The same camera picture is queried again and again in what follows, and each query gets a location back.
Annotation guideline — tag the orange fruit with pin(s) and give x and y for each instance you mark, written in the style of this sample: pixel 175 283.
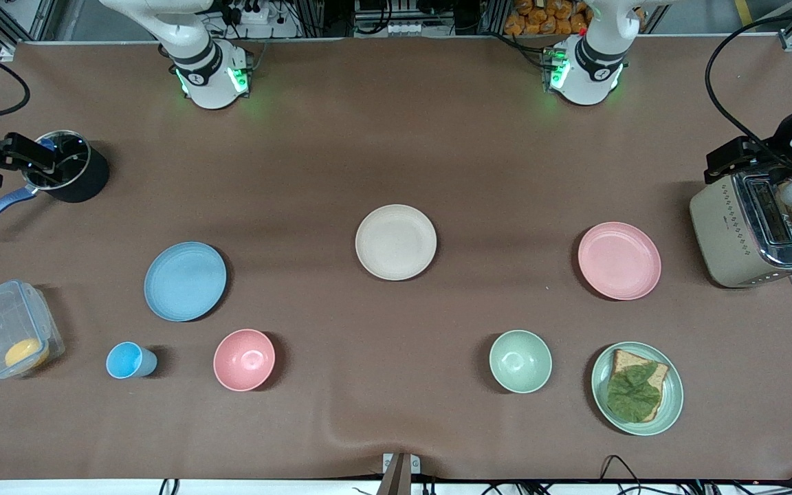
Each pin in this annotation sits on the orange fruit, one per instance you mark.
pixel 26 353

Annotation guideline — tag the green lettuce leaf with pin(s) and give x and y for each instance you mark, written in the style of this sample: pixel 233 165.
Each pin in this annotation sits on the green lettuce leaf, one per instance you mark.
pixel 633 395

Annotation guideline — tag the metal table bracket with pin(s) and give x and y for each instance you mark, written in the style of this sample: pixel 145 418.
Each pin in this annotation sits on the metal table bracket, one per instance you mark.
pixel 399 471

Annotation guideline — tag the green bowl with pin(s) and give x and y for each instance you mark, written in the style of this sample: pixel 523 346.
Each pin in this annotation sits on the green bowl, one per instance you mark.
pixel 520 361

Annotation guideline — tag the brown table mat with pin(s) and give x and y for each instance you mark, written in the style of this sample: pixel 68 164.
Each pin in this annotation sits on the brown table mat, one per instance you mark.
pixel 368 137

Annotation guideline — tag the beige plate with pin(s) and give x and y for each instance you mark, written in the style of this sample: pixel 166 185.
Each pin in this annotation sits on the beige plate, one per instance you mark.
pixel 396 242

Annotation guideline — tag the brown bread slice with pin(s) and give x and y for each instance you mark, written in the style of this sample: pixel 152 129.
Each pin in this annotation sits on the brown bread slice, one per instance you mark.
pixel 626 361

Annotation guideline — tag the orange snack bags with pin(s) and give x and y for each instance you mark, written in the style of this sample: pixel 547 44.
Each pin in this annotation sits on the orange snack bags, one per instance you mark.
pixel 547 19

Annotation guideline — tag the blue plate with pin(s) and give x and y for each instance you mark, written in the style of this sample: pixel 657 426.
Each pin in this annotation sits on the blue plate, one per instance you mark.
pixel 185 282

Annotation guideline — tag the green plate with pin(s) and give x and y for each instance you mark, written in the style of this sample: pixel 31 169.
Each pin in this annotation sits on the green plate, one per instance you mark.
pixel 671 402

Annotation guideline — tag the white power strip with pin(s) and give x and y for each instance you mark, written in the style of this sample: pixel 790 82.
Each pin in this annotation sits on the white power strip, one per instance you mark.
pixel 255 14

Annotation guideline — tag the pink plate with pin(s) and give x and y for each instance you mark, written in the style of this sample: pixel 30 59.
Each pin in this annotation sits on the pink plate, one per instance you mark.
pixel 619 261

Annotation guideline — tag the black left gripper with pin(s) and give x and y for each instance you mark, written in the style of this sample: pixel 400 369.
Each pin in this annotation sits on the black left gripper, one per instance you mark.
pixel 781 146

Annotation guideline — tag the beige chrome toaster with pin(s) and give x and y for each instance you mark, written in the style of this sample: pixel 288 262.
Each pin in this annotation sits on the beige chrome toaster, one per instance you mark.
pixel 726 234

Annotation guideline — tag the pink bowl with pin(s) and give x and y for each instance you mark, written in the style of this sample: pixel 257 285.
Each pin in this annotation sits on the pink bowl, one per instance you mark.
pixel 244 359

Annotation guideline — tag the blue cup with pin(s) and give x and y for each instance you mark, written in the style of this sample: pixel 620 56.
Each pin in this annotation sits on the blue cup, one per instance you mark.
pixel 126 360

